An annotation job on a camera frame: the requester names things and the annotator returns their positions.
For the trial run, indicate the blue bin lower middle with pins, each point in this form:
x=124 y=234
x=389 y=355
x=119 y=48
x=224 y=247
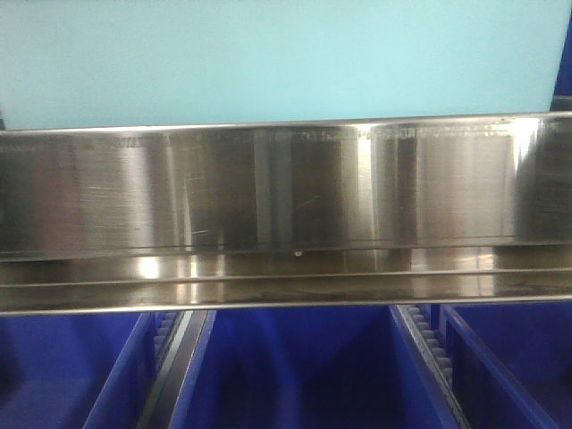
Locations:
x=310 y=367

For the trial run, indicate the blue bin lower right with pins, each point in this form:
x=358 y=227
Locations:
x=511 y=363

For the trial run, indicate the stainless steel shelf front rail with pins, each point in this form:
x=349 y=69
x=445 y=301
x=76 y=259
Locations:
x=281 y=214

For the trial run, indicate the metal divider rail left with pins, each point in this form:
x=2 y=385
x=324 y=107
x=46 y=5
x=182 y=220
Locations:
x=175 y=360

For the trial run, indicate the white roller track right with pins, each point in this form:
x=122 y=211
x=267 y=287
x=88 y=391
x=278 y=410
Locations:
x=434 y=355

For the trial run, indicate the blue bin lower left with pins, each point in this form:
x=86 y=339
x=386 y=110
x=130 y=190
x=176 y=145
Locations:
x=78 y=371

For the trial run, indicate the blue bin upper right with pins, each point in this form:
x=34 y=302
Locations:
x=561 y=97

